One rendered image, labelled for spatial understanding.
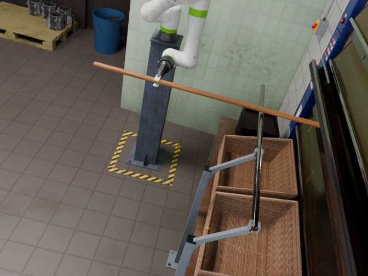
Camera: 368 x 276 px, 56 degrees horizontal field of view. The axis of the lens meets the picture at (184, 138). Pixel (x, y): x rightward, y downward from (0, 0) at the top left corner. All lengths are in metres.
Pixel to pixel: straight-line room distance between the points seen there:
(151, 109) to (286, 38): 1.32
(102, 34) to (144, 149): 2.09
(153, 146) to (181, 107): 0.73
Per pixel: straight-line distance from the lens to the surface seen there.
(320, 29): 2.87
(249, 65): 3.34
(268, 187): 2.53
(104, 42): 4.83
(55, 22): 5.06
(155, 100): 2.81
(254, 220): 1.48
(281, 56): 3.30
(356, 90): 1.92
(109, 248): 2.66
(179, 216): 2.90
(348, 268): 1.20
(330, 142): 1.59
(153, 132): 2.99
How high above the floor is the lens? 2.25
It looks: 38 degrees down
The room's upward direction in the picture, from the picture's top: 14 degrees clockwise
